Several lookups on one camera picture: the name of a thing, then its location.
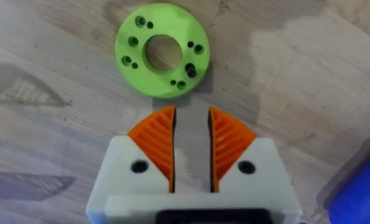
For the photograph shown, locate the green disc with holes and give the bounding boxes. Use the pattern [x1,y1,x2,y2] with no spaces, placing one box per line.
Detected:
[114,2,211,100]

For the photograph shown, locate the blue electric screwdriver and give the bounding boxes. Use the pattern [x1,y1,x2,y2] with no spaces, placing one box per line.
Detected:
[326,155,370,224]

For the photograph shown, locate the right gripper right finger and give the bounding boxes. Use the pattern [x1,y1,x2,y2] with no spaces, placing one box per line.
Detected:
[208,107,303,218]

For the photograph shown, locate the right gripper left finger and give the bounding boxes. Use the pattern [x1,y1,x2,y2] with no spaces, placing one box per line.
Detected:
[85,105,177,218]

